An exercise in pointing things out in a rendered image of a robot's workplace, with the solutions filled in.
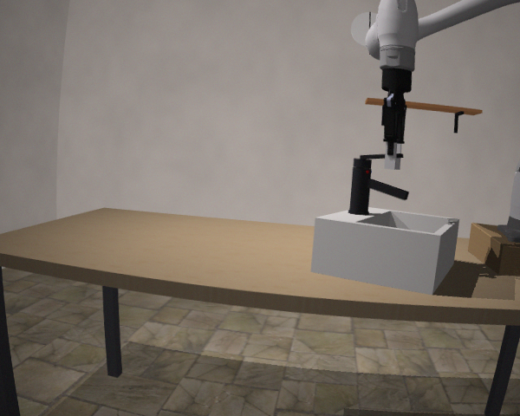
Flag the black mixer tap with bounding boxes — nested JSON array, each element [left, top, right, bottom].
[[348, 154, 409, 215]]

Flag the grey rectangular sink basin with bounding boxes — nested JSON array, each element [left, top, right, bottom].
[[310, 207, 459, 295]]

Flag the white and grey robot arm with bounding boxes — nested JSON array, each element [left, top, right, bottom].
[[365, 0, 520, 243]]

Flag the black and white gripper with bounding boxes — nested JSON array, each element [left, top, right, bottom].
[[381, 68, 412, 170]]

